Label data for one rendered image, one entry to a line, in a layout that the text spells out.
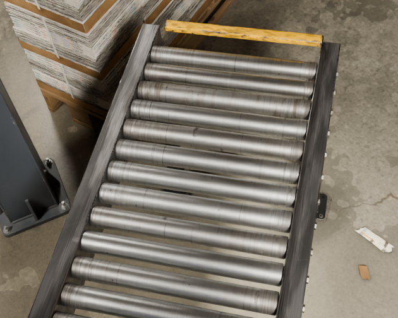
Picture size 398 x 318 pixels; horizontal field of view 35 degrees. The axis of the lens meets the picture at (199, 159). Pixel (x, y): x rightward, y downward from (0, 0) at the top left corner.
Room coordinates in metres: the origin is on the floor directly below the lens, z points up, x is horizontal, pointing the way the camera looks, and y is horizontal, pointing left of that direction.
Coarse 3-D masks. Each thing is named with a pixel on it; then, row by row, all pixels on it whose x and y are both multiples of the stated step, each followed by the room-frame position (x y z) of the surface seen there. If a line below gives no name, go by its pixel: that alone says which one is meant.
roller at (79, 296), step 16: (64, 288) 0.58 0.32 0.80; (80, 288) 0.58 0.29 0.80; (96, 288) 0.58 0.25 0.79; (64, 304) 0.56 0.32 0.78; (80, 304) 0.55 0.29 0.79; (96, 304) 0.54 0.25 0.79; (112, 304) 0.53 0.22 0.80; (128, 304) 0.53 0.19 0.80; (144, 304) 0.52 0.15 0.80; (160, 304) 0.52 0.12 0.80; (176, 304) 0.52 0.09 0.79
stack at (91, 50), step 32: (32, 0) 1.68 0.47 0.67; (64, 0) 1.59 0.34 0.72; (96, 0) 1.63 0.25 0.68; (128, 0) 1.74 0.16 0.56; (160, 0) 1.88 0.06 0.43; (192, 0) 2.03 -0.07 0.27; (32, 32) 1.73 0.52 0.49; (64, 32) 1.62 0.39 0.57; (96, 32) 1.59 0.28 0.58; (128, 32) 1.71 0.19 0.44; (160, 32) 1.86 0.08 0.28; (32, 64) 1.79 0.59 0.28; (96, 64) 1.56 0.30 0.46; (96, 96) 1.59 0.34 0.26; (96, 128) 1.65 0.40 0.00
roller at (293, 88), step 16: (160, 64) 1.19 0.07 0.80; (160, 80) 1.15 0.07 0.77; (176, 80) 1.14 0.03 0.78; (192, 80) 1.13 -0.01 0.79; (208, 80) 1.12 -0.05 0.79; (224, 80) 1.11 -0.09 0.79; (240, 80) 1.10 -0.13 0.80; (256, 80) 1.09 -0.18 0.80; (272, 80) 1.08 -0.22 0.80; (288, 80) 1.07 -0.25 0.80; (304, 80) 1.07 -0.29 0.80; (288, 96) 1.04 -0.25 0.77; (304, 96) 1.03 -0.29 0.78
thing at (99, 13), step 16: (16, 0) 1.73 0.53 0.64; (112, 0) 1.68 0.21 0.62; (208, 0) 2.13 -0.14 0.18; (48, 16) 1.66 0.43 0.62; (96, 16) 1.61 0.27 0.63; (32, 48) 1.75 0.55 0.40; (128, 48) 1.70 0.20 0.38; (64, 64) 1.66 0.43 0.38; (112, 64) 1.62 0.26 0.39; (64, 96) 1.71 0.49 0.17; (96, 112) 1.61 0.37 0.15
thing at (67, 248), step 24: (144, 24) 1.35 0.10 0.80; (144, 48) 1.26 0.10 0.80; (120, 96) 1.10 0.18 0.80; (120, 120) 1.02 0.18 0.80; (96, 144) 0.95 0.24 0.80; (96, 168) 0.88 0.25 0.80; (96, 192) 0.81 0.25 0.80; (72, 216) 0.76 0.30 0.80; (72, 240) 0.70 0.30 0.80; (48, 288) 0.59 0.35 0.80; (48, 312) 0.53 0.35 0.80; (72, 312) 0.57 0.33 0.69
